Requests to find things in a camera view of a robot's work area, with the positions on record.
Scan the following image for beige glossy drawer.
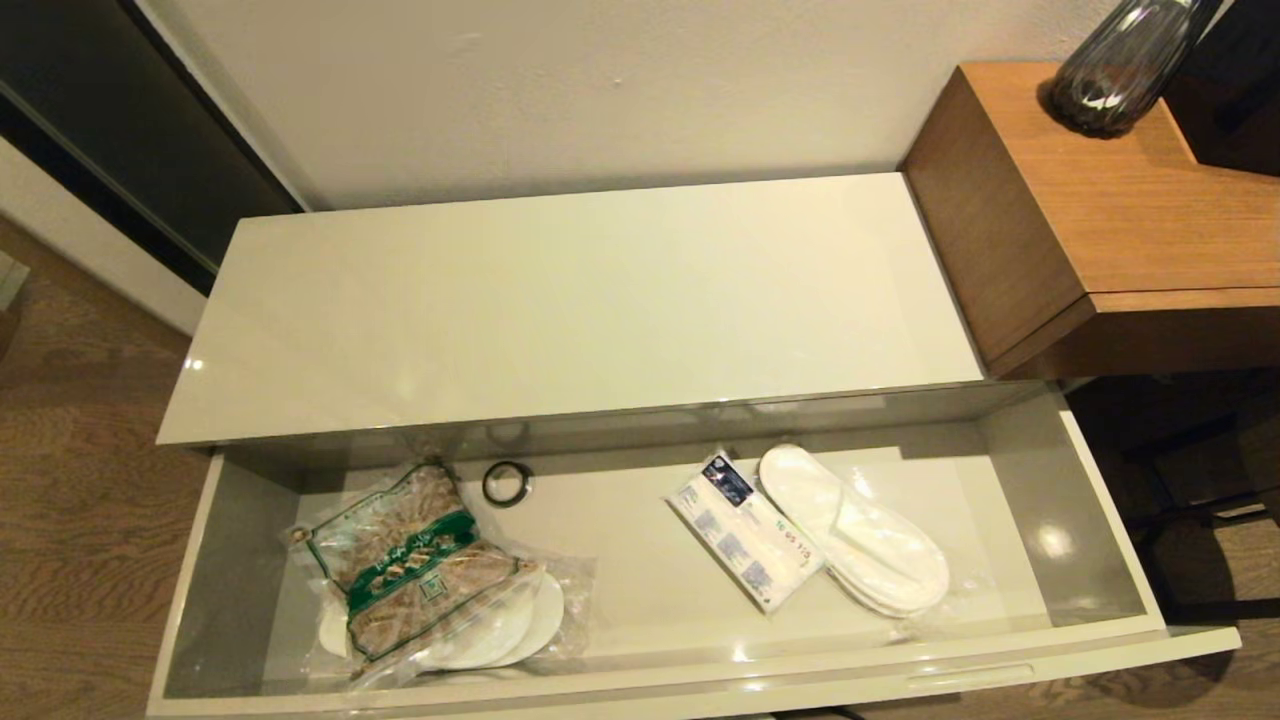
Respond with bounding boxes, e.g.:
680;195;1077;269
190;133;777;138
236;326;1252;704
145;380;1241;720

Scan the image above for white tissue pack blue label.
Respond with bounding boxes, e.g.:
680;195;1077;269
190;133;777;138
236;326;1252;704
665;452;826;614

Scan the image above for bagged white slippers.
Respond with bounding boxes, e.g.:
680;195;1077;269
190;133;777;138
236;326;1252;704
757;443;976;626
315;555;598;691

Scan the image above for beige glossy cabinet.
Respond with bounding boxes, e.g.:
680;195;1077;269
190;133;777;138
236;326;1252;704
155;172;986;448

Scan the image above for black tape roll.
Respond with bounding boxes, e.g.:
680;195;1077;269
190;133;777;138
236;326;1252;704
482;460;534;508

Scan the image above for green brown snack bag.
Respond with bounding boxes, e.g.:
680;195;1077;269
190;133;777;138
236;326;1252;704
283;460;546;666

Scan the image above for brown wooden desk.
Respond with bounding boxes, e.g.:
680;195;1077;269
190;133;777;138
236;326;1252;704
900;62;1280;379

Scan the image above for dark ribbed glass vase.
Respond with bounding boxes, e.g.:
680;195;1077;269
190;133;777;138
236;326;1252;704
1050;0;1226;138

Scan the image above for dark sliding door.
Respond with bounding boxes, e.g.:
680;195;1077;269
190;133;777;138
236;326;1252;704
0;0;306;296

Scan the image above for black box on desk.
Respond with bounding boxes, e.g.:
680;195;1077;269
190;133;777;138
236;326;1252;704
1165;0;1280;176

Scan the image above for black metal stool frame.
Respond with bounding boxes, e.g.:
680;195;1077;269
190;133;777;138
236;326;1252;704
1125;410;1280;621

